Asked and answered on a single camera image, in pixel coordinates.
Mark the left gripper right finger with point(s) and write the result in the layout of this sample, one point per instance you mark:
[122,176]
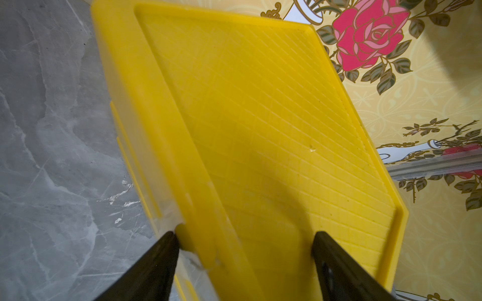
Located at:
[340,276]

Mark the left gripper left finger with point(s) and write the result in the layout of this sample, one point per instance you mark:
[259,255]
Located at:
[151,277]

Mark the yellow three-drawer cabinet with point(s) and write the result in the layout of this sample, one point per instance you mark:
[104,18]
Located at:
[239,135]

